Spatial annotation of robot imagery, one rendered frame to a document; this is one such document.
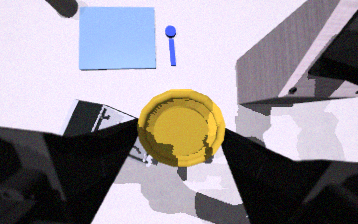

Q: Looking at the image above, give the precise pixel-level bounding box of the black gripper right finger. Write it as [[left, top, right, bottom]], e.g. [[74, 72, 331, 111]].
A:
[[221, 128, 358, 224]]

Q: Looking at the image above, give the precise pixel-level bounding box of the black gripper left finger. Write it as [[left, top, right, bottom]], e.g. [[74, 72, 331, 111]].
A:
[[0, 118, 139, 224]]

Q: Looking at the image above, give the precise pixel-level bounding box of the grey dish rack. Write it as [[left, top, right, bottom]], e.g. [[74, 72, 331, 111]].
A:
[[58, 99, 153, 167]]

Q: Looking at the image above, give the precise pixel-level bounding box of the yellow plate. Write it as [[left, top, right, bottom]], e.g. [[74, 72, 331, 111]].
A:
[[137, 89, 226, 167]]

